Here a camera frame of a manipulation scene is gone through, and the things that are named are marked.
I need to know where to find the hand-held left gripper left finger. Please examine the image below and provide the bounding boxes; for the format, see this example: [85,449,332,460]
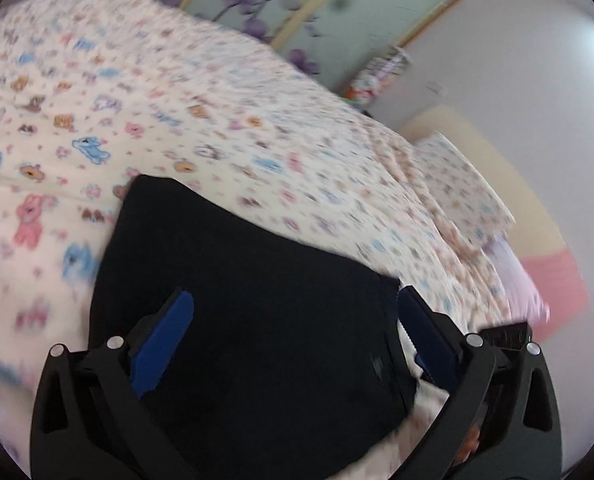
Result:
[30,287,198,480]

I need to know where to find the printed pillow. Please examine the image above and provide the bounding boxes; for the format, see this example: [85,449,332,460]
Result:
[414,132,516,246]

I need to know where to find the floral sliding wardrobe doors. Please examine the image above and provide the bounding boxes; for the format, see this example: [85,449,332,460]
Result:
[117,0,462,92]

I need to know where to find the printed fleece blanket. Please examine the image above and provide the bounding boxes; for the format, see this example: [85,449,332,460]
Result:
[0,0,532,480]

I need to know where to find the lavender pillow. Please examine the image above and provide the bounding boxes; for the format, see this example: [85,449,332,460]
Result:
[482,235,552,327]

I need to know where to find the pink pillow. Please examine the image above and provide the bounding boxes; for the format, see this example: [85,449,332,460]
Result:
[519,249,590,342]

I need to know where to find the black pants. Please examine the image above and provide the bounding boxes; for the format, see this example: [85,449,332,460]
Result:
[90,175,420,480]

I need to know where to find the clear tube of plush toys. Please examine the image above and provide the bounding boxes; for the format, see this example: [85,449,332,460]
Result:
[344,45,410,109]

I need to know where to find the cream bed headboard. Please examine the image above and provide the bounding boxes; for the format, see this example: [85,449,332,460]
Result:
[402,105,578,261]

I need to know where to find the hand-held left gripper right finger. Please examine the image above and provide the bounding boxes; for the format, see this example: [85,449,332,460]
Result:
[397,285,564,480]

